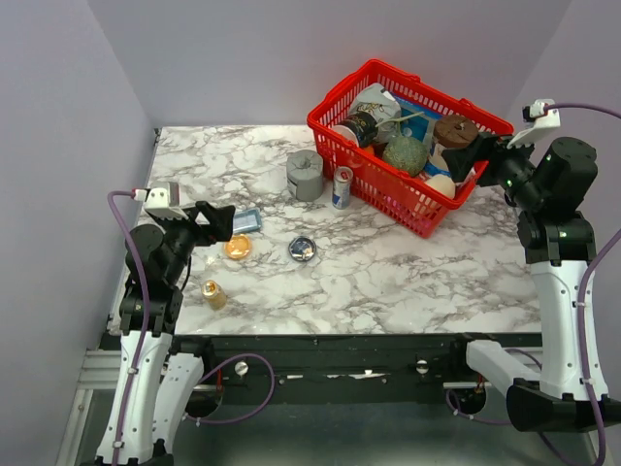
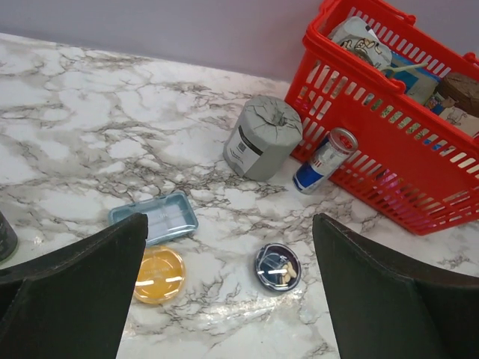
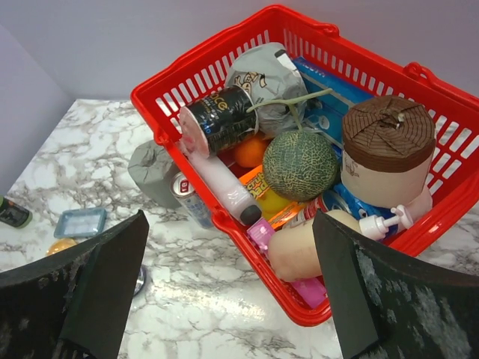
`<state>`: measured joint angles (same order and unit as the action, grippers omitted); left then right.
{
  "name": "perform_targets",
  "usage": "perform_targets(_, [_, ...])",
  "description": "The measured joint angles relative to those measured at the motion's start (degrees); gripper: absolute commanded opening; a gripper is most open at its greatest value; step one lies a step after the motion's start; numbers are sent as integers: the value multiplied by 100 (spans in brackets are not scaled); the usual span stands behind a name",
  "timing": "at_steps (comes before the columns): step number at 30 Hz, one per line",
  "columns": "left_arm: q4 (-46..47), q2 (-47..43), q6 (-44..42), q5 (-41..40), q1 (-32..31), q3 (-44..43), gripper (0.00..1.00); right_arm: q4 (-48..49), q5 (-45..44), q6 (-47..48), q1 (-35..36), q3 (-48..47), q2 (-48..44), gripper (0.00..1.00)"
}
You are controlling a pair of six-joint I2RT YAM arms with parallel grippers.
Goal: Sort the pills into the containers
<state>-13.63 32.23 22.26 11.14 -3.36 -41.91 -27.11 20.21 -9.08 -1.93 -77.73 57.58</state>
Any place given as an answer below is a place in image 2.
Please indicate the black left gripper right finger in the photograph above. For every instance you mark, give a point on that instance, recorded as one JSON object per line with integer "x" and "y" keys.
{"x": 384, "y": 304}

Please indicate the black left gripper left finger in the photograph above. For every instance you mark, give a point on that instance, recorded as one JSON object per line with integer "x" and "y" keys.
{"x": 73, "y": 302}

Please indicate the round yellow pill container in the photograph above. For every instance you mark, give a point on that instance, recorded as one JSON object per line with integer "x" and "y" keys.
{"x": 161, "y": 275}

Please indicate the green lidded dark jar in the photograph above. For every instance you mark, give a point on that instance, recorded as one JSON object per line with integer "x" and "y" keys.
{"x": 8, "y": 239}

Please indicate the round dark blue pill container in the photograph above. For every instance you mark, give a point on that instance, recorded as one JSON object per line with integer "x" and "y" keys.
{"x": 277, "y": 268}

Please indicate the rectangular light blue pill box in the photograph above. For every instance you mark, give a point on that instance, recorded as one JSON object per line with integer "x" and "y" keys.
{"x": 169, "y": 217}

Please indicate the red plastic shopping basket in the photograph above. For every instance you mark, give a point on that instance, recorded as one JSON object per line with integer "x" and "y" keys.
{"x": 411, "y": 165}

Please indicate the grey wrapped toilet paper roll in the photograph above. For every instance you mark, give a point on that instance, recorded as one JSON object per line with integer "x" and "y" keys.
{"x": 265, "y": 134}

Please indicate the blue box in basket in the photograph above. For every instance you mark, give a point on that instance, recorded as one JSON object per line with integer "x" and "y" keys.
{"x": 420, "y": 84}

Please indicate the grey patterned snack bag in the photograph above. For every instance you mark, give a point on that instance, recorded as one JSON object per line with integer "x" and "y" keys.
{"x": 357, "y": 37}

